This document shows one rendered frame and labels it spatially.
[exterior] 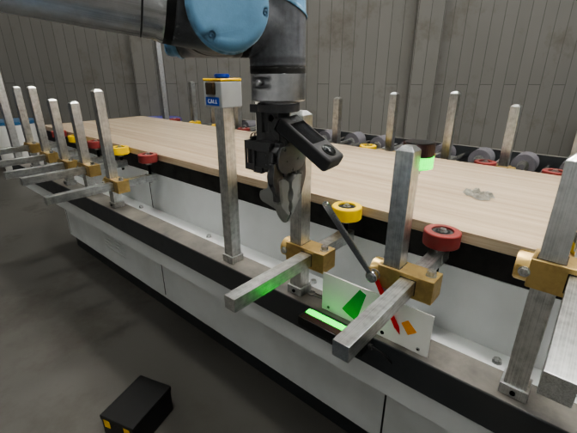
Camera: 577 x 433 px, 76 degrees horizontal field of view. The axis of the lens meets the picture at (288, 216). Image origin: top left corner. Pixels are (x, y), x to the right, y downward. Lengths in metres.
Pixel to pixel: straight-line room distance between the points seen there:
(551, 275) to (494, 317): 0.34
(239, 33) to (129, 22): 0.11
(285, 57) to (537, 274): 0.51
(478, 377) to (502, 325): 0.21
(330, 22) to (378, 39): 0.60
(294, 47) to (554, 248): 0.49
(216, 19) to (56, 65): 5.63
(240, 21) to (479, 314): 0.83
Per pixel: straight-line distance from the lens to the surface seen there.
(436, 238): 0.86
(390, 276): 0.78
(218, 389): 1.72
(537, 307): 0.72
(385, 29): 4.98
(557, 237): 0.67
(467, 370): 0.84
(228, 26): 0.43
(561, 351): 0.51
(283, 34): 0.60
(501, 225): 1.00
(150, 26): 0.44
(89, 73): 5.78
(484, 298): 0.99
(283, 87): 0.60
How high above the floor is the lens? 1.24
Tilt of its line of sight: 22 degrees down
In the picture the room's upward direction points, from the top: straight up
